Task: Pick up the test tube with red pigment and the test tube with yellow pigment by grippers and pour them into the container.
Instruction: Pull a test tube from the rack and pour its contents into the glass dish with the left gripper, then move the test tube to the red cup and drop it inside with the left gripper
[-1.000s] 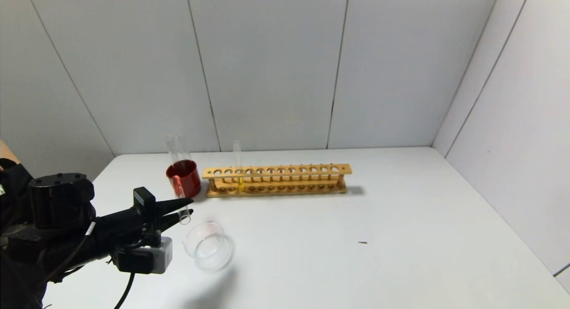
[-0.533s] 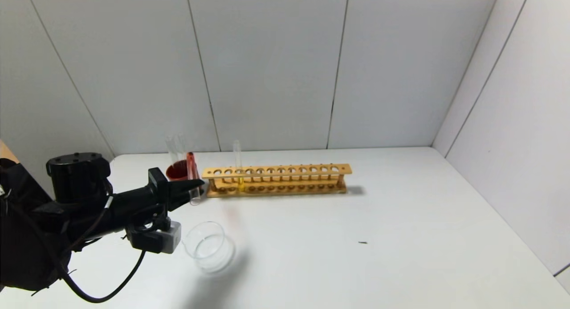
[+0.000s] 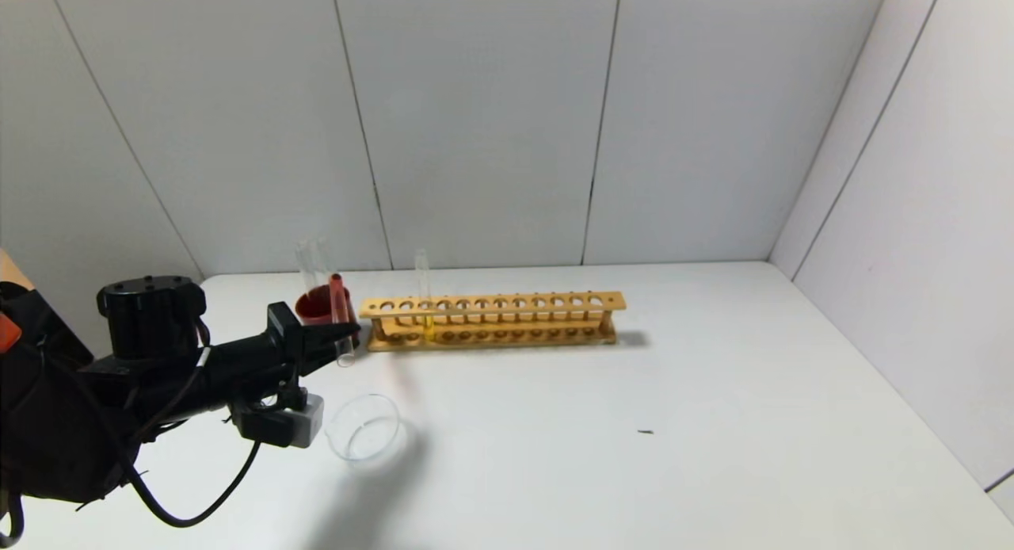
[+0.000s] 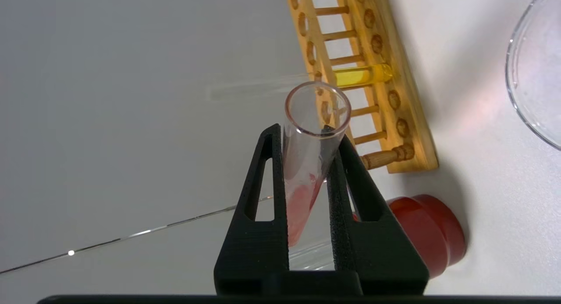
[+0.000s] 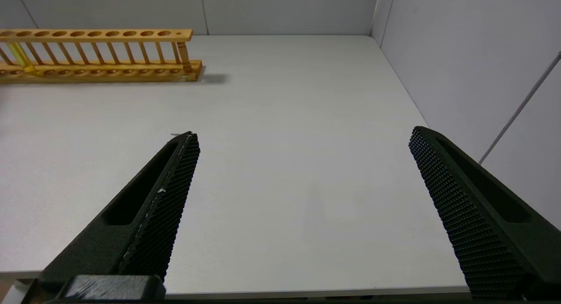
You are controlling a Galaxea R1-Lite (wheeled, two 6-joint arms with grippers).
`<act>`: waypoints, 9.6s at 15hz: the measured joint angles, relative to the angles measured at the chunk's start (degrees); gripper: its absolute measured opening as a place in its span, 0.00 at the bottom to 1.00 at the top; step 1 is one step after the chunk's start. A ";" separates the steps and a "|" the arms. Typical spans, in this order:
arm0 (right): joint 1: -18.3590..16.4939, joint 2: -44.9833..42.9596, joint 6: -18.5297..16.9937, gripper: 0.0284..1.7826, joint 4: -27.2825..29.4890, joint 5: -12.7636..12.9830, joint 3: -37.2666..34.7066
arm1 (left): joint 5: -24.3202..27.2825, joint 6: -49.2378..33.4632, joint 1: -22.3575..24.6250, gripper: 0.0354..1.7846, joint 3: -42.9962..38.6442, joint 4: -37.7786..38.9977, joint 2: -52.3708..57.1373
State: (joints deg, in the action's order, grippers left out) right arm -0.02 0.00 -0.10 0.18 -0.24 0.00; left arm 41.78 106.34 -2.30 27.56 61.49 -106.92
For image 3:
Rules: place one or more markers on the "light brown wooden board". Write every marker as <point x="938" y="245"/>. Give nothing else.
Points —
<point x="9" y="273"/>

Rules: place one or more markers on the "wooden test tube rack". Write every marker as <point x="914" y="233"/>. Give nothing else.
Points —
<point x="491" y="328"/>

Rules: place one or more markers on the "glass beaker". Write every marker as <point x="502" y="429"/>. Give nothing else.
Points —
<point x="368" y="435"/>

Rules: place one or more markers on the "red plastic cup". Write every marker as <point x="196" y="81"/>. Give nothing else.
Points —
<point x="315" y="308"/>

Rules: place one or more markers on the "test tube with yellow pigment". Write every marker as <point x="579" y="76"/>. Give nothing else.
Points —
<point x="424" y="296"/>

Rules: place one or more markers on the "test tube with red pigment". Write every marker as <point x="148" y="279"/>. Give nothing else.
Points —
<point x="338" y="296"/>

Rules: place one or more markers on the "orange robot part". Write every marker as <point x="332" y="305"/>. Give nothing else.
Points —
<point x="6" y="332"/>

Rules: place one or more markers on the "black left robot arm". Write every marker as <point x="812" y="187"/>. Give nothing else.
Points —
<point x="150" y="312"/>

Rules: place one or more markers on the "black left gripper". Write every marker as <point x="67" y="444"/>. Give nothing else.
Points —
<point x="283" y="334"/>

